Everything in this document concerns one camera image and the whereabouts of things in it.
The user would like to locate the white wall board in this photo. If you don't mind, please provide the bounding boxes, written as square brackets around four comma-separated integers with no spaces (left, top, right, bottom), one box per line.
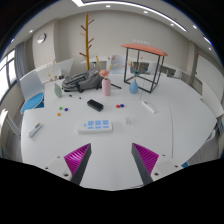
[194,54,224,101]

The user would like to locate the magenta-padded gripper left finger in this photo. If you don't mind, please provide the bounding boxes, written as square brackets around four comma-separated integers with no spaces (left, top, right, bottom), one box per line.
[42,142,93,186]

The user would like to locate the round wall clock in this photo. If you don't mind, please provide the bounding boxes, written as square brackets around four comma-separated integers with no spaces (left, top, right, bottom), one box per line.
[36,33,47,45]

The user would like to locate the pink vase with flowers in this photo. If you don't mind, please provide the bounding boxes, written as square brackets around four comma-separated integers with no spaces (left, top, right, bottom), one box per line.
[95,54,118,97]

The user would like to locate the window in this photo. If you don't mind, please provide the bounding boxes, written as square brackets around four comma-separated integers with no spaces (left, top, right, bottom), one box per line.
[0,49,18,98]

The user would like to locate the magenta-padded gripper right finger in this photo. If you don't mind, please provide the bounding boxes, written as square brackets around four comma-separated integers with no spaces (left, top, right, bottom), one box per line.
[130,142,183,187]

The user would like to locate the wooden tree coat rack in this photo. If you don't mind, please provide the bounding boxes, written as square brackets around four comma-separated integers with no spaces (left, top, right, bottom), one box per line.
[78,13,95,72]

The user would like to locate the plain white remote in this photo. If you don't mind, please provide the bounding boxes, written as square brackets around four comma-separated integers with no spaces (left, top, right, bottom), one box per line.
[141,100,157,114]

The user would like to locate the white chair with blue cushion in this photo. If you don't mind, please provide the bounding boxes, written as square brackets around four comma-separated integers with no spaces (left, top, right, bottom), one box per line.
[18,69,46,115]

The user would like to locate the black rectangular case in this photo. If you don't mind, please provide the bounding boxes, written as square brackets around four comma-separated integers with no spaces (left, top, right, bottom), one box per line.
[86,98,104,112]

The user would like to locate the white plastic chair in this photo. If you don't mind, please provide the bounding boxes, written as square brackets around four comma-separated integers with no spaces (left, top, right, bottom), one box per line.
[54,58,75,78]
[108,54,128,75]

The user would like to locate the grey backpack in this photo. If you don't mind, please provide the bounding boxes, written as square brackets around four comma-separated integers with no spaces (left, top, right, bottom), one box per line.
[61,68,104,93]

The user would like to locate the ceiling lights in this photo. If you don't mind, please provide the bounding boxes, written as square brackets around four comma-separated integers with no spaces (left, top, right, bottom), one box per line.
[9,0,214,51]

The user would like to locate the white remote with buttons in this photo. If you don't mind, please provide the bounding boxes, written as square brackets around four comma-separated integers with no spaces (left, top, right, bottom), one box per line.
[27,121,43,139]

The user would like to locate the grey curtain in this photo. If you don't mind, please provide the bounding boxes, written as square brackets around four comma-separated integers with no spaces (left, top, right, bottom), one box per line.
[13,41,29,84]

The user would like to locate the green vase with dried stems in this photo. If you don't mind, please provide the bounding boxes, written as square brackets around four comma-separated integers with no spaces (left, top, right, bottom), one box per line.
[46,59,63,99]

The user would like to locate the blue vase with dried stems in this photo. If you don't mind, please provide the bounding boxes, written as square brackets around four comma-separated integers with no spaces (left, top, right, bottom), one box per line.
[127,56,144,95]

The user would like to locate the black-framed orange-topped side table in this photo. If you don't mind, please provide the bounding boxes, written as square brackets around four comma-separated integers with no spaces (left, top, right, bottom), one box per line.
[120,42,169,94]

